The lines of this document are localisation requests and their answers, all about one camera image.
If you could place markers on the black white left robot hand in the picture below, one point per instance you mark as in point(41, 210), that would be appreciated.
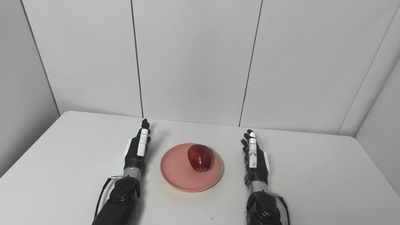
point(132, 161)

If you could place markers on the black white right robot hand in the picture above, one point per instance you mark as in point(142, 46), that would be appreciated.
point(261, 173)

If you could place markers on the pink plastic plate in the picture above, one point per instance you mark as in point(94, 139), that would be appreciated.
point(178, 172)

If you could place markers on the red apple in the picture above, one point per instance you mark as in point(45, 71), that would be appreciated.
point(200, 157)

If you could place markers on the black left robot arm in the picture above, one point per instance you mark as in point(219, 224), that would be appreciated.
point(122, 200)

